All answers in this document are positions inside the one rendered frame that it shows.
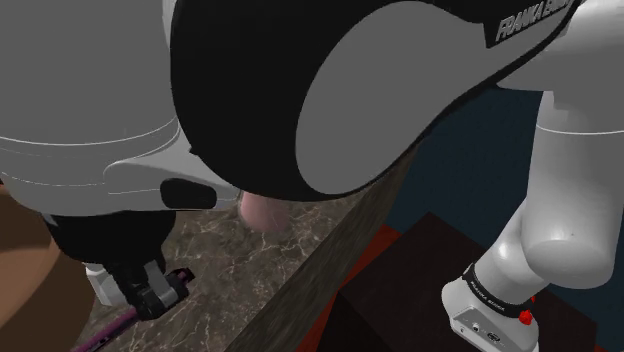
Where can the purple pen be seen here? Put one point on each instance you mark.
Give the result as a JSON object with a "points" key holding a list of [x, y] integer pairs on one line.
{"points": [[114, 325]]}

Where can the large brown round object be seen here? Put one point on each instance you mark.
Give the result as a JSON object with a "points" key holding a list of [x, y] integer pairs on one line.
{"points": [[34, 292]]}

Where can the pink rounded cup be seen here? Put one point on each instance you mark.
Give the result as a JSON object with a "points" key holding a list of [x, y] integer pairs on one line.
{"points": [[263, 212]]}

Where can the dark robot stand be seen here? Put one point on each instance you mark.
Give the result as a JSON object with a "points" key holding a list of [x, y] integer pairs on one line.
{"points": [[414, 282]]}

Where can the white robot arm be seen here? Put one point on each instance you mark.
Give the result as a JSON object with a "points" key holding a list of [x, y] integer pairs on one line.
{"points": [[414, 97]]}

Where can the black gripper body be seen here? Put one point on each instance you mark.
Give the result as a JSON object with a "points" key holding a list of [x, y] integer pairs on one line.
{"points": [[107, 236]]}

